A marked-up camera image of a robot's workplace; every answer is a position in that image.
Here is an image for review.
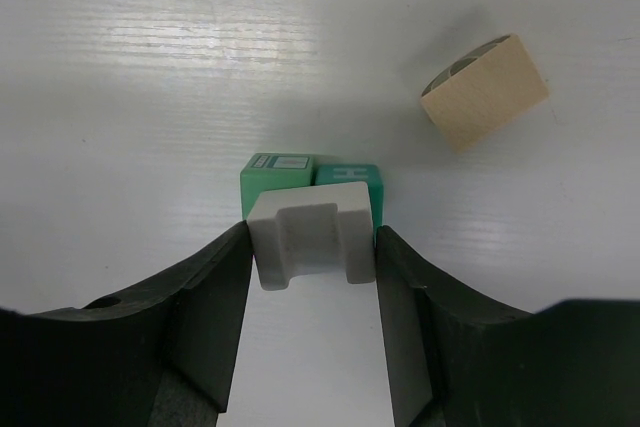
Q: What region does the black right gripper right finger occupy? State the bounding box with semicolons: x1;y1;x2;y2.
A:
376;226;639;426

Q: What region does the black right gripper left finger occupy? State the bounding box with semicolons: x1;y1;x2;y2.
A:
1;223;252;426

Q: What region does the white notched wood block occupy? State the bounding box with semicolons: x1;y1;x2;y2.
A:
246;184;375;291

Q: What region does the light green wood block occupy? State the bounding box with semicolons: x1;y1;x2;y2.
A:
240;153;315;219

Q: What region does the dark green wood block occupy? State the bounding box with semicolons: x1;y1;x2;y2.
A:
314;163;385;239

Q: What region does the tan wood block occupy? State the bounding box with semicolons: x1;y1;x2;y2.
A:
420;34;549;153

